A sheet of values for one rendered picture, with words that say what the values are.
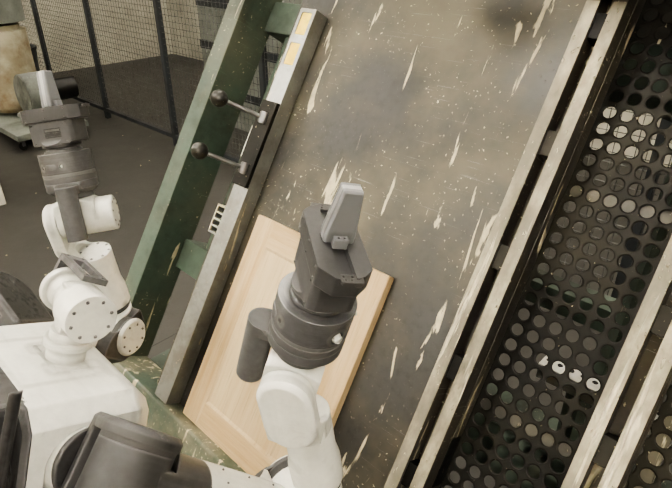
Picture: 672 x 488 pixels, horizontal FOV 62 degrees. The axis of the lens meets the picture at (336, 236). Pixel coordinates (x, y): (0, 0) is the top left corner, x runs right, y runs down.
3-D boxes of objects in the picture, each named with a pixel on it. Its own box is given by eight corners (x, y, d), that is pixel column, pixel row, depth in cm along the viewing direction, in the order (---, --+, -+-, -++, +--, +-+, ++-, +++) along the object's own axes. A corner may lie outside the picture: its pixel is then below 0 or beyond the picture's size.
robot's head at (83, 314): (56, 361, 70) (69, 296, 69) (32, 326, 77) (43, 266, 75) (108, 356, 75) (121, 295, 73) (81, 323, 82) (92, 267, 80)
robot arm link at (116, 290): (132, 256, 109) (155, 328, 120) (92, 246, 113) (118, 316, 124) (92, 289, 101) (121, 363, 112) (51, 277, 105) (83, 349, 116)
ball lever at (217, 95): (263, 127, 126) (206, 103, 121) (269, 111, 126) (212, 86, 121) (266, 127, 123) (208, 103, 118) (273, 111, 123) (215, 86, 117)
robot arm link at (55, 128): (42, 110, 104) (58, 173, 107) (2, 113, 95) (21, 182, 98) (101, 101, 101) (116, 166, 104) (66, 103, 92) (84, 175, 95)
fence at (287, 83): (168, 392, 134) (154, 393, 131) (312, 16, 128) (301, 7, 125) (179, 403, 131) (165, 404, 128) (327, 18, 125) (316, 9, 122)
